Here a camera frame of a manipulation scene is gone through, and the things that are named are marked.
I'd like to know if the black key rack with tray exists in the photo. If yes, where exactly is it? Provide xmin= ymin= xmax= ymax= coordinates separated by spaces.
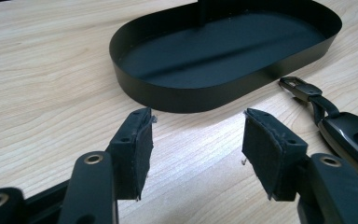
xmin=108 ymin=0 xmax=343 ymax=114

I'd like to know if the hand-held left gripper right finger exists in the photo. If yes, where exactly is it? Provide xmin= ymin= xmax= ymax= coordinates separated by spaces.
xmin=241 ymin=107 xmax=310 ymax=201

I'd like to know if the black car key with strap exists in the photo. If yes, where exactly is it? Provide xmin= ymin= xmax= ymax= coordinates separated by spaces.
xmin=278 ymin=76 xmax=358 ymax=190

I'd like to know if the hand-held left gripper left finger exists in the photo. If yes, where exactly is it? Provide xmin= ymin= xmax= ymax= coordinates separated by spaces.
xmin=105 ymin=106 xmax=155 ymax=201

